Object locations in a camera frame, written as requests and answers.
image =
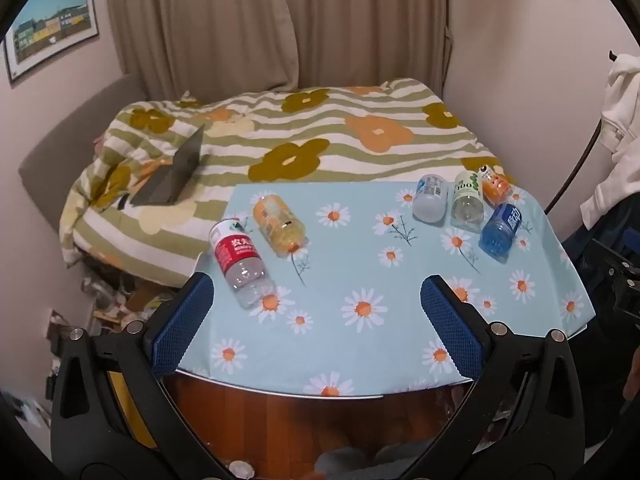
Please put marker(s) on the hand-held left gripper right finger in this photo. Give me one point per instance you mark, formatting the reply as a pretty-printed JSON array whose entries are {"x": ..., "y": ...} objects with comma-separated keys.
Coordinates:
[{"x": 452, "y": 330}]

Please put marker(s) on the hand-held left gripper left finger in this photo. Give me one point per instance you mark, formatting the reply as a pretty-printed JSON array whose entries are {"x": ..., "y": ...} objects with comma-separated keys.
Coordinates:
[{"x": 182, "y": 327}]

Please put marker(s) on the pile of floor clutter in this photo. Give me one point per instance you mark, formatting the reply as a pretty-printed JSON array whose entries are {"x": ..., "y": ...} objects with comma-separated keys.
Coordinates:
[{"x": 115, "y": 300}]

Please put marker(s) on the red label water bottle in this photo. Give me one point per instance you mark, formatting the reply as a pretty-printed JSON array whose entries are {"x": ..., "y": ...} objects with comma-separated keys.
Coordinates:
[{"x": 237, "y": 255}]

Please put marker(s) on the blue plastic bottle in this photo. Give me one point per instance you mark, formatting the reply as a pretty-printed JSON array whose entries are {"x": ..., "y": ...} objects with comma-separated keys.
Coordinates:
[{"x": 500, "y": 232}]

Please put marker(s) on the light blue daisy tablecloth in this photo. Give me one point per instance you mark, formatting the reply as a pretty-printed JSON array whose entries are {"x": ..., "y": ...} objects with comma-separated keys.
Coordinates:
[{"x": 350, "y": 260}]

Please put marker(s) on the clear bottle green label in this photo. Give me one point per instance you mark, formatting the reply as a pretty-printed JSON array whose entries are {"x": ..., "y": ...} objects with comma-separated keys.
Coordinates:
[{"x": 467, "y": 205}]

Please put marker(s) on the clear bottle blue label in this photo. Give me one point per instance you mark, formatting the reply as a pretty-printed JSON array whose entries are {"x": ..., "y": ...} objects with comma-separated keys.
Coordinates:
[{"x": 430, "y": 199}]

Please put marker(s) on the large orange drink bottle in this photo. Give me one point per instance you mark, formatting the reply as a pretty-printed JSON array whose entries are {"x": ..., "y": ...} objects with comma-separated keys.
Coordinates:
[{"x": 277, "y": 222}]

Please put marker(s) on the grey slipper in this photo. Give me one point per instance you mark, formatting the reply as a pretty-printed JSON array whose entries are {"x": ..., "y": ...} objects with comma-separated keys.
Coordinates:
[
  {"x": 345, "y": 465},
  {"x": 400, "y": 462}
]

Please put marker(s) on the small orange drink bottle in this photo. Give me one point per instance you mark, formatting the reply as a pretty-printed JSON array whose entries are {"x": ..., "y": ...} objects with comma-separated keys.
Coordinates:
[{"x": 495, "y": 187}]

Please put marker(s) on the grey laptop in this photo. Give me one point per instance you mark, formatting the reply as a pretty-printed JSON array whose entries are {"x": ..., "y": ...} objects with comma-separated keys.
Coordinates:
[{"x": 170, "y": 175}]

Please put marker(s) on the white garment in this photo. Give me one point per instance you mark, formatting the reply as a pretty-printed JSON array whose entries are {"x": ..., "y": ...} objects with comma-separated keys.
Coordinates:
[{"x": 620, "y": 125}]

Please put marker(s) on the grey upholstered headboard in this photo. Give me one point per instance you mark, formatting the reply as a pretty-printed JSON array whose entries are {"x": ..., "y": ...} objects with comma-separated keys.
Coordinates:
[{"x": 65, "y": 150}]

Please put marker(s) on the striped floral blanket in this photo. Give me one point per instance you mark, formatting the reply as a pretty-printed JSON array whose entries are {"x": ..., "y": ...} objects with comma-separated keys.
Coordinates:
[{"x": 325, "y": 125}]

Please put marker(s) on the beige curtain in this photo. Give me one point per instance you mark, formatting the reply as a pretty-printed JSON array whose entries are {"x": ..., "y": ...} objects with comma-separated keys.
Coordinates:
[
  {"x": 200, "y": 25},
  {"x": 370, "y": 20}
]

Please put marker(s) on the framed wall picture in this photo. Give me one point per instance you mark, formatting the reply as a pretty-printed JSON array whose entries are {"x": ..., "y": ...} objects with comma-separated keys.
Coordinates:
[{"x": 50, "y": 25}]

